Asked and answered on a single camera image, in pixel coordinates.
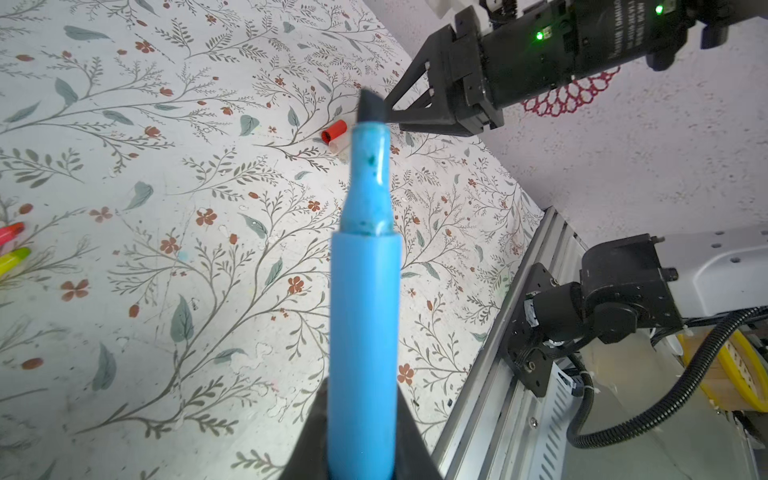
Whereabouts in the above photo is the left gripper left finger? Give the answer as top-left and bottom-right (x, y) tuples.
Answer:
(279, 379), (329, 480)

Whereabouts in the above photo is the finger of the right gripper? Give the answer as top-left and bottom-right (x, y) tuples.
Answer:
(398, 95), (480, 137)
(385, 25), (462, 114)

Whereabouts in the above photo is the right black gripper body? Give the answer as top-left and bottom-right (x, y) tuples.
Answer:
(452, 1), (732, 134)

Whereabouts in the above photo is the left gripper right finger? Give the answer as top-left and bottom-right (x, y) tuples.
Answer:
(395, 390), (443, 480)

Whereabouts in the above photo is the blue highlighter pen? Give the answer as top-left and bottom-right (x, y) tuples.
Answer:
(327, 89), (402, 479)

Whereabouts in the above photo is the yellow highlighter pen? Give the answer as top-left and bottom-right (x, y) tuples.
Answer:
(0, 247), (31, 276)

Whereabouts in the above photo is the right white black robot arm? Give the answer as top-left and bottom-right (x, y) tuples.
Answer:
(386, 1), (767, 396)

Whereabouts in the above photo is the red pen cap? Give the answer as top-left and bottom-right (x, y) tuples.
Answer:
(321, 119), (349, 145)

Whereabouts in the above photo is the lower pink highlighter pen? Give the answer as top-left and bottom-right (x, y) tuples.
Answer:
(0, 222), (25, 246)

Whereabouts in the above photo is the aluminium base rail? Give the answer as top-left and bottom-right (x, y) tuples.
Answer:
(432, 207), (586, 479)

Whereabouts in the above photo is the yellow cable coil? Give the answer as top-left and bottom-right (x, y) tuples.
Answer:
(677, 328), (768, 414)

